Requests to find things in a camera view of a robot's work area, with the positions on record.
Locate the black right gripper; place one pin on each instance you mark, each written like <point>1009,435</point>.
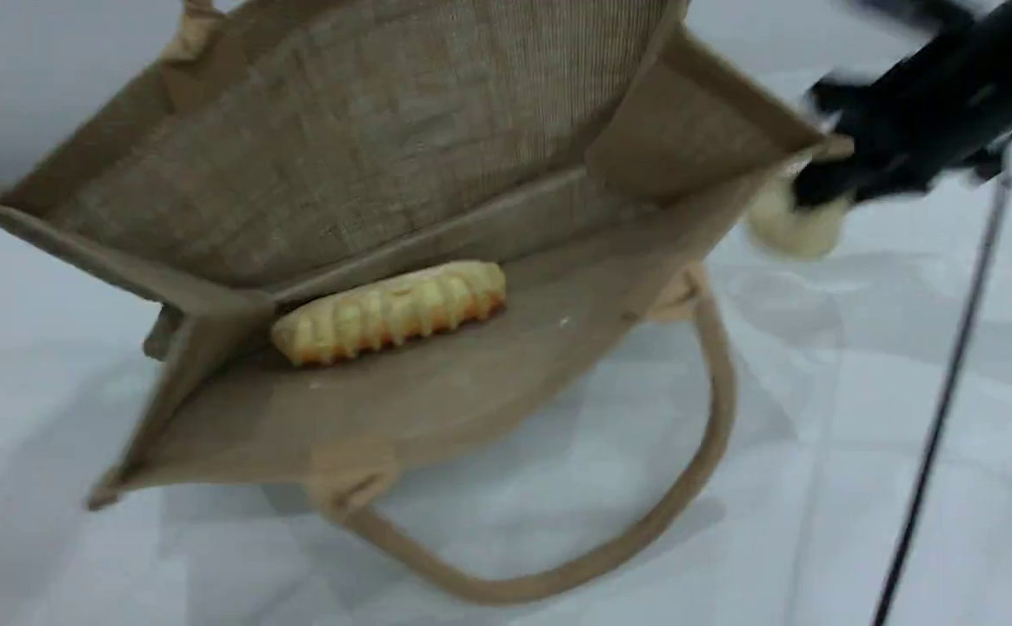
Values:
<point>932,122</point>

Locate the round pale egg yolk pastry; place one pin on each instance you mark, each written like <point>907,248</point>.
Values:
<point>784,230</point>

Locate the brown jute tote bag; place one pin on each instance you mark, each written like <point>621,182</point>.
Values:
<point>384,174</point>

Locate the long ridged orange bread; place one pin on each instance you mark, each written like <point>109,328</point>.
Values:
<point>389,313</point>

